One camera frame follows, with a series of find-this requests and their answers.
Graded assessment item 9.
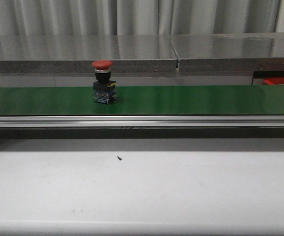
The right grey countertop slab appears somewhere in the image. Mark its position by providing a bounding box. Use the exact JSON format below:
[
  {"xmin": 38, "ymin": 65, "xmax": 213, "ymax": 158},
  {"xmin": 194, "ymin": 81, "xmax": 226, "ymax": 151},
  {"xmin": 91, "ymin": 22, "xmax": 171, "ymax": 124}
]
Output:
[{"xmin": 170, "ymin": 32, "xmax": 284, "ymax": 72}]

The red mushroom push button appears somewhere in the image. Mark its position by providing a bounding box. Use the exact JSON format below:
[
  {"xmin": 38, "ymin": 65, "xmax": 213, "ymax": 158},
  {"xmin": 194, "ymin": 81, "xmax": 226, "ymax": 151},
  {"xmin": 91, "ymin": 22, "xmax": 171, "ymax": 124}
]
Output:
[{"xmin": 92, "ymin": 60, "xmax": 116, "ymax": 104}]

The grey pleated curtain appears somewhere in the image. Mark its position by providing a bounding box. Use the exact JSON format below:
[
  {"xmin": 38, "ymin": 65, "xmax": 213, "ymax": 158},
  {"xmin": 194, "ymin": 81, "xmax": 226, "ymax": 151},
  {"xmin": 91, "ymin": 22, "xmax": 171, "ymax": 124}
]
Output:
[{"xmin": 0, "ymin": 0, "xmax": 280, "ymax": 36}]

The green conveyor belt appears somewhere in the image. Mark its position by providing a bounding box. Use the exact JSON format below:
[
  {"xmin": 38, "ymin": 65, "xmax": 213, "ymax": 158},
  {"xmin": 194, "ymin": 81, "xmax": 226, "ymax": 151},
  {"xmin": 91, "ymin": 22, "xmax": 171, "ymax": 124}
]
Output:
[{"xmin": 0, "ymin": 85, "xmax": 284, "ymax": 116}]

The aluminium conveyor side rail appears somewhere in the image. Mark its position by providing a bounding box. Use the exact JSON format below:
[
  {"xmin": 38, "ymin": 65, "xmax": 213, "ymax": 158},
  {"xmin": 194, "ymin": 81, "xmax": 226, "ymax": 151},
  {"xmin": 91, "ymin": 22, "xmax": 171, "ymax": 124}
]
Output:
[{"xmin": 0, "ymin": 115, "xmax": 284, "ymax": 128}]

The grey countertop slab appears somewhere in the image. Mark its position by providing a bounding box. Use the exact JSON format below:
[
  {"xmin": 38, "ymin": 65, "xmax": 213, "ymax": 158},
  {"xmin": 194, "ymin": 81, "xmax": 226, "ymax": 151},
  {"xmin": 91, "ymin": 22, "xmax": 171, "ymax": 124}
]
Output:
[
  {"xmin": 0, "ymin": 35, "xmax": 177, "ymax": 74},
  {"xmin": 170, "ymin": 32, "xmax": 284, "ymax": 72}
]

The left grey countertop slab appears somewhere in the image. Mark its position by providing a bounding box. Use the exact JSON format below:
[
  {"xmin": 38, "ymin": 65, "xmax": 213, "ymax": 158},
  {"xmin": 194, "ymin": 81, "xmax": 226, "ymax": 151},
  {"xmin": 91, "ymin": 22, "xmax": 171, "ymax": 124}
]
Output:
[{"xmin": 0, "ymin": 35, "xmax": 177, "ymax": 74}]

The red plastic tray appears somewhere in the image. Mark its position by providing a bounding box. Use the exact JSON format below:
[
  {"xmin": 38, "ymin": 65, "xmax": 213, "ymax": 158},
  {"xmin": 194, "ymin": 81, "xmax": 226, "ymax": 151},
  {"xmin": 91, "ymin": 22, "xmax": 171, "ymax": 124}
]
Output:
[{"xmin": 263, "ymin": 77, "xmax": 284, "ymax": 85}]

